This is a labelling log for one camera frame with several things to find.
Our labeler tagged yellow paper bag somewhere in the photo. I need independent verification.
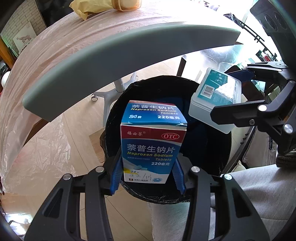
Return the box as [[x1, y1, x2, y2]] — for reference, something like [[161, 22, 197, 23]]
[[69, 0, 113, 20]]

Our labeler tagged blue white medicine box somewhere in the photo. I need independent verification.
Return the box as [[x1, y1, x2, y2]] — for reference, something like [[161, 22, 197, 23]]
[[120, 100, 187, 184]]

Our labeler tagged giraffe picture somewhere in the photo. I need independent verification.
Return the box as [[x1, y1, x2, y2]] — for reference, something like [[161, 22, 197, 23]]
[[13, 22, 37, 54]]

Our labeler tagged grey table edge guard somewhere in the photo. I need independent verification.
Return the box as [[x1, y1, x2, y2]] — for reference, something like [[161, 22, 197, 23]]
[[23, 23, 240, 121]]

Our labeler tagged black trash bin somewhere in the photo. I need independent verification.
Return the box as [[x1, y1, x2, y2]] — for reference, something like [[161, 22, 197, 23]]
[[100, 75, 231, 204]]

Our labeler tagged orange cream jar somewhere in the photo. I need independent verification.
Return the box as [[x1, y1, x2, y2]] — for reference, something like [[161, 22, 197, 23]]
[[111, 0, 142, 11]]

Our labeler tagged clear plastic box teal label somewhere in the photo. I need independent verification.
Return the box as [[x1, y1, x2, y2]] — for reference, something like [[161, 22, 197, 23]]
[[189, 67, 241, 134]]

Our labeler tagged grey trousers leg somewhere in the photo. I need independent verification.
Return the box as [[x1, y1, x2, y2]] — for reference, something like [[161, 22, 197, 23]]
[[149, 165, 295, 240]]

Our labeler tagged white chair base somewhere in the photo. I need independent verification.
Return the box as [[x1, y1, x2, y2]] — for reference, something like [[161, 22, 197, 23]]
[[91, 72, 138, 126]]

